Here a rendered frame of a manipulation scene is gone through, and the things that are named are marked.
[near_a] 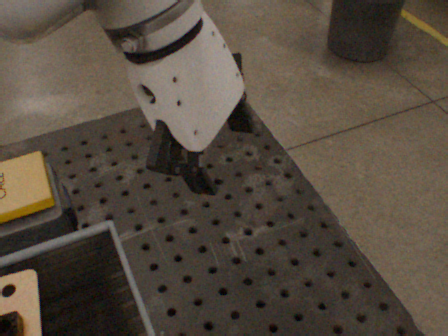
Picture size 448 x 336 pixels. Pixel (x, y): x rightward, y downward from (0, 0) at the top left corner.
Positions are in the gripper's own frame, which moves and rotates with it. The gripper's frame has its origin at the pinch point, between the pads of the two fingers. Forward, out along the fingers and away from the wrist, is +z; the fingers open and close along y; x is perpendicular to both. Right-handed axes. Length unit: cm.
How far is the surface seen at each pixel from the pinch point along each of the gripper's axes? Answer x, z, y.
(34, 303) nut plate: -2.8, -10.8, -23.2
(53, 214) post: 3.8, -9.5, -16.5
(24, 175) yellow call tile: 6.5, -12.3, -15.2
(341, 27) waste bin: 66, 102, 189
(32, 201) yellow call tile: 3.9, -11.7, -16.9
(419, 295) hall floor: -7, 126, 49
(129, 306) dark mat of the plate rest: -7.7, -8.4, -20.3
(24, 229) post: 4.8, -10.0, -18.8
